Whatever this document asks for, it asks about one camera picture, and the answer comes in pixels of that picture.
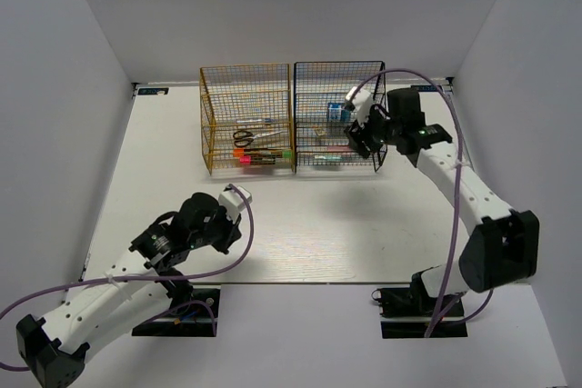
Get pink cap highlighter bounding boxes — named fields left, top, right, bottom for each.
left=239, top=155, right=276, bottom=165

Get blue tape box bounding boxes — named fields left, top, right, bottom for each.
left=326, top=103, right=350, bottom=123

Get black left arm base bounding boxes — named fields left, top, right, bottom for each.
left=131, top=287, right=221, bottom=338

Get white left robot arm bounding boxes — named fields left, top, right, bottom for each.
left=16, top=185, right=252, bottom=387

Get dark right table label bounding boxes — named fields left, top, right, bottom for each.
left=411, top=85, right=442, bottom=93

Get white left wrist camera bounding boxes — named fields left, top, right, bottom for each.
left=218, top=185, right=253, bottom=223

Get gold wire basket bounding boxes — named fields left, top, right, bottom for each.
left=199, top=63, right=295, bottom=174

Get dark table label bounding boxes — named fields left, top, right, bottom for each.
left=137, top=87, right=169, bottom=95
left=411, top=85, right=442, bottom=93

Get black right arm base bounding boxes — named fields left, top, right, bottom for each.
left=371, top=287, right=468, bottom=340

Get black wire basket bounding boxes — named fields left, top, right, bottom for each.
left=293, top=61, right=387, bottom=171

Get black handled scissors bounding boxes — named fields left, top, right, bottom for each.
left=232, top=129, right=283, bottom=148

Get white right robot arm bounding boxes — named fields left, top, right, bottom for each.
left=345, top=87, right=540, bottom=316

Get green translucent highlighter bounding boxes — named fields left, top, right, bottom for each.
left=313, top=154, right=343, bottom=163

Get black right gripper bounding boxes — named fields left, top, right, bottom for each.
left=343, top=104, right=401, bottom=160

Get clear spray bottle blue cap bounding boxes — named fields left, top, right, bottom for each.
left=236, top=117, right=276, bottom=125

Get dark left table label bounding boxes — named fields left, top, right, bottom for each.
left=137, top=87, right=169, bottom=95

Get orange cap highlighter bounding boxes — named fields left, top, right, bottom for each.
left=233, top=148, right=272, bottom=157

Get pink translucent highlighter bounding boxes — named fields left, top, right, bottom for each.
left=326, top=145, right=353, bottom=154

